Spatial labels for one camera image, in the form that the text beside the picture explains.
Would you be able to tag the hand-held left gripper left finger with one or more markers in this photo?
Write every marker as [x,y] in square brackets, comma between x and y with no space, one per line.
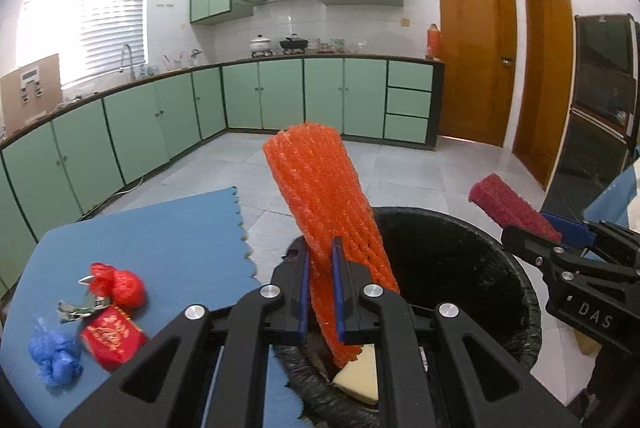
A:
[301,308]

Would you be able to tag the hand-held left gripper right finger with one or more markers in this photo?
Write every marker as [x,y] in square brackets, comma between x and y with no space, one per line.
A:
[340,303]

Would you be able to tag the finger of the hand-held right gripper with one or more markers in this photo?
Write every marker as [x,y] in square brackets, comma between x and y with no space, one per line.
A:
[572,230]
[530,245]

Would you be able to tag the dark red scouring pad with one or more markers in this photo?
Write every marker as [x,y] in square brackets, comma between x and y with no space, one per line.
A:
[505,203]

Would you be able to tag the pale yellow sponge block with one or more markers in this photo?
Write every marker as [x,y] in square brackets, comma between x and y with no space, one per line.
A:
[357,378]

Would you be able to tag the black-lined round waste bin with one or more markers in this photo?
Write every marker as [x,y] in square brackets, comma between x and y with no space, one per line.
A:
[450,258]

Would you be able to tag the orange foam fruit net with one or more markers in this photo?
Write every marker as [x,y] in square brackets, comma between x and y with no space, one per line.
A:
[320,188]

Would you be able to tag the light blue cloth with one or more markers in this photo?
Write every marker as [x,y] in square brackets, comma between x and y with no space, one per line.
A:
[615,198]

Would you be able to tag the blue scalloped foam mat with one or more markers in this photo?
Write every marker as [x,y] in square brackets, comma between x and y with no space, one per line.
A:
[165,238]

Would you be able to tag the red mesh bag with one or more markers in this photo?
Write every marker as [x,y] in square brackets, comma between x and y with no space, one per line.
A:
[127,288]

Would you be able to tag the red printed packet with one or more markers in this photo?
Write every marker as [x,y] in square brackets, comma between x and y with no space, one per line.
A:
[112,338]

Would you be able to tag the green base cabinet run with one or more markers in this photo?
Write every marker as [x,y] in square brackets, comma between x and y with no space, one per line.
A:
[280,93]

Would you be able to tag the red thermos flask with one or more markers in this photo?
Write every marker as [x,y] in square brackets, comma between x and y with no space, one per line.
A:
[434,42]

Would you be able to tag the crumpled silver wrapper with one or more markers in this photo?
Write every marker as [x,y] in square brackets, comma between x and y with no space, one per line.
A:
[75,310]

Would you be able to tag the crumpled blue plastic wrap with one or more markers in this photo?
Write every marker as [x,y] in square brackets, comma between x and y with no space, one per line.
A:
[52,353]

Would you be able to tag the black wok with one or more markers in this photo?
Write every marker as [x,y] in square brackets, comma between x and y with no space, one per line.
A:
[294,43]

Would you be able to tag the white cooking pot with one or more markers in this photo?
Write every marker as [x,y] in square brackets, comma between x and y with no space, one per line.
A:
[261,44]

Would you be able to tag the utensil holder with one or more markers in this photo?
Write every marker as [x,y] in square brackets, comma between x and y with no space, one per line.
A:
[174,60]

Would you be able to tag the chrome kitchen faucet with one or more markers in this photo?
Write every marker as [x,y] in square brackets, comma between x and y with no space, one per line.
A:
[125,58]

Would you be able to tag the brown cardboard box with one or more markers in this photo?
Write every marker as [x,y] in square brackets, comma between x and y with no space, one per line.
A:
[30,98]

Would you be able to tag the white window blind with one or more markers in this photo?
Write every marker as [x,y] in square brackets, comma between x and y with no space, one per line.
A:
[85,13]

